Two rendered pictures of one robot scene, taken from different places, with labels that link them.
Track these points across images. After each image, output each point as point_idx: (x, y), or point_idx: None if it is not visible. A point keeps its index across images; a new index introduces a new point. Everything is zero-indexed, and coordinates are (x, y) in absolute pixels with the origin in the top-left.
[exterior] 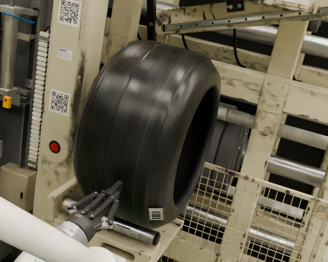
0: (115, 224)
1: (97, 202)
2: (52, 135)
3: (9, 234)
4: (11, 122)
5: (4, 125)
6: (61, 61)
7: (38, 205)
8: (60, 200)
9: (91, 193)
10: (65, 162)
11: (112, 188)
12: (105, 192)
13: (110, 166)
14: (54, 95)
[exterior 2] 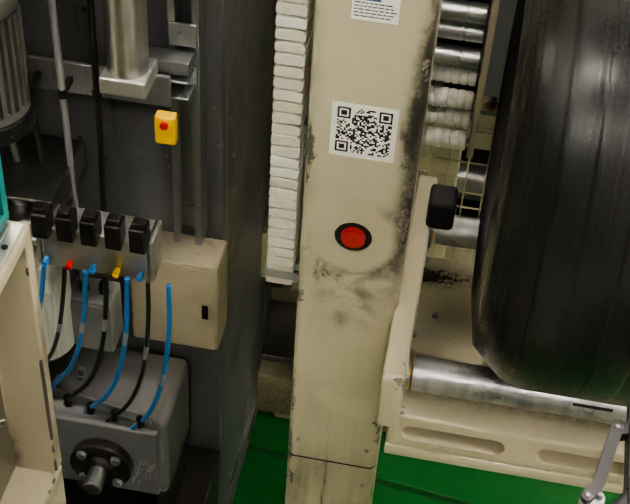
0: (572, 406)
1: None
2: (344, 212)
3: None
4: (125, 129)
5: (104, 138)
6: (364, 29)
7: (310, 366)
8: (406, 372)
9: (610, 432)
10: (388, 268)
11: None
12: None
13: (624, 339)
14: (347, 116)
